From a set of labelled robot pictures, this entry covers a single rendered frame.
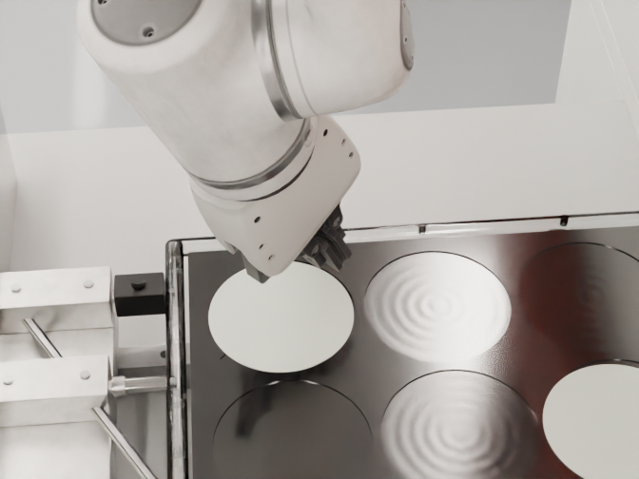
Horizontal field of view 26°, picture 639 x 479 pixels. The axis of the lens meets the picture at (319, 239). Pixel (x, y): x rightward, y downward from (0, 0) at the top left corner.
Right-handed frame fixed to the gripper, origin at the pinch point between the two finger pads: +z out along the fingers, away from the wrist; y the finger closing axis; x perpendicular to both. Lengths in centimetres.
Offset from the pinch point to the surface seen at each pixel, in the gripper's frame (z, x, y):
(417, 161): 19.2, -7.1, -13.9
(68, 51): 116, -124, -25
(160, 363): 3.4, -6.0, 13.2
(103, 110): 113, -107, -19
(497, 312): 5.6, 11.3, -3.6
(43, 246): 7.8, -23.4, 11.3
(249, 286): 1.6, -3.2, 5.2
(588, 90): 37, -5, -34
